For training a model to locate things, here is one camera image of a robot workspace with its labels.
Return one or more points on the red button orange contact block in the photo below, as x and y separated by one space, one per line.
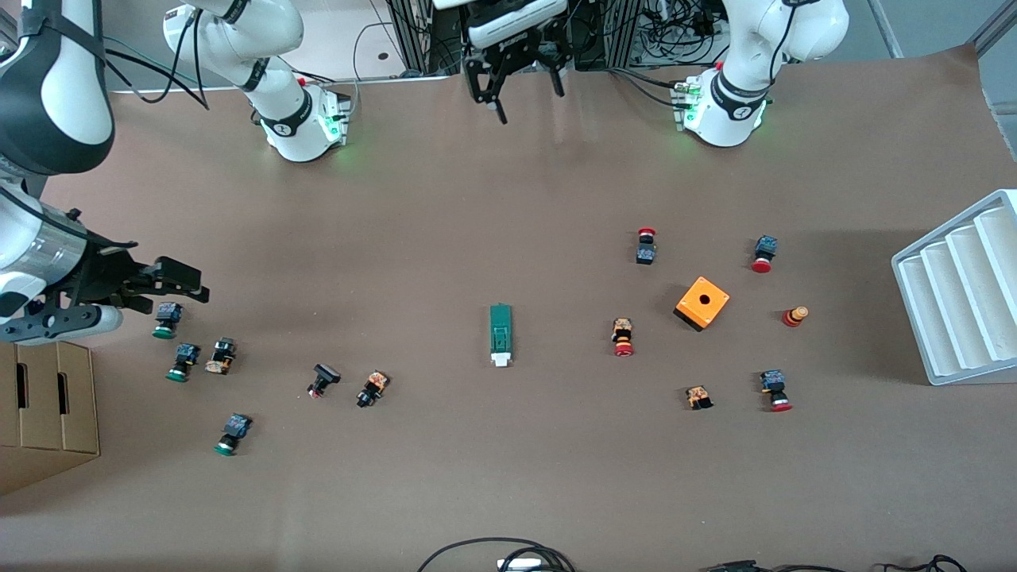
623 335

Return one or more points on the red push button black base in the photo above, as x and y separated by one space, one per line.
646 253

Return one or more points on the green mushroom push button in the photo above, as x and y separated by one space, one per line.
184 359
233 431
168 316

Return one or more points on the white ribbed tray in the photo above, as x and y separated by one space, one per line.
953 318

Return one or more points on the black square button red terminals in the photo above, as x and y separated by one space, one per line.
324 376

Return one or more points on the red mushroom button blue base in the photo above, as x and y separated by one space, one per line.
775 389
764 253

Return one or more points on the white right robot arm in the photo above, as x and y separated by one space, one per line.
274 79

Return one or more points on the green rail module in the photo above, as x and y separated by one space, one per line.
501 330

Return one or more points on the aluminium frame bar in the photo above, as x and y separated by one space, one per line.
997 28
886 28

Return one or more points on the orange button enclosure box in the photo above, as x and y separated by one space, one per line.
691 306

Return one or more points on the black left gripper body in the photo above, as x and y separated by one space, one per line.
515 51

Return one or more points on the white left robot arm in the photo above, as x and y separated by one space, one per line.
727 119

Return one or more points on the red orange button head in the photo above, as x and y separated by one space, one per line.
794 316

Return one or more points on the orange black contact block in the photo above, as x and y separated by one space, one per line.
698 396

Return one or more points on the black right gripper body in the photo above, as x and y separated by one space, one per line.
97 276

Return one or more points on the brown cardboard box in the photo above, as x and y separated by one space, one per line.
40 469

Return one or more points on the white power plug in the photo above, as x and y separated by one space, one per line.
520 565

